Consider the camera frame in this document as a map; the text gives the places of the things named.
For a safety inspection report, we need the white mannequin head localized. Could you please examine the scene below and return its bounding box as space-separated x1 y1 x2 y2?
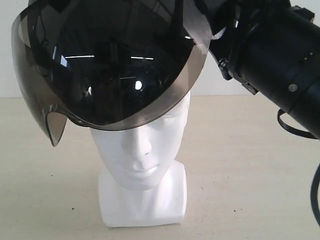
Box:
90 94 191 228

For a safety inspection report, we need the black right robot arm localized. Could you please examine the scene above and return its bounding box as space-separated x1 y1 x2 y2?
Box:
196 0 320 139

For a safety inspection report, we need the black helmet with tinted visor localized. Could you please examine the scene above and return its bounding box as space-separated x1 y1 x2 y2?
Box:
11 0 212 146

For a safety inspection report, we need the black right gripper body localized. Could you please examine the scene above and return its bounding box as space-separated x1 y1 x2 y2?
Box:
199 0 258 95

